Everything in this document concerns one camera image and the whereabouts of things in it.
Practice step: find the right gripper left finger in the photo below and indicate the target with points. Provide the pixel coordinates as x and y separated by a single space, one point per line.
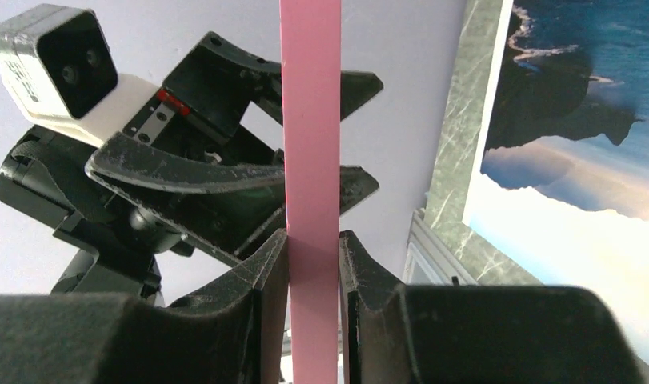
229 331

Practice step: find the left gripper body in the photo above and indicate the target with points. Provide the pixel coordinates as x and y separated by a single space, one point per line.
44 178

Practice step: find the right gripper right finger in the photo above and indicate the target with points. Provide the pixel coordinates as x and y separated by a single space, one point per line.
399 333

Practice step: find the pink picture frame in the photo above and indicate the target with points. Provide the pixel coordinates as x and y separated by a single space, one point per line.
310 33

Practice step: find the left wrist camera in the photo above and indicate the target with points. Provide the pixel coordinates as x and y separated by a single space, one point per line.
56 65

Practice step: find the seascape photo print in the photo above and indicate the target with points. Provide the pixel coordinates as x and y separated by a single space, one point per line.
560 182

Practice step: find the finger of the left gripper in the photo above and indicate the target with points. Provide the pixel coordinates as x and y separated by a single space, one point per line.
225 211
217 81

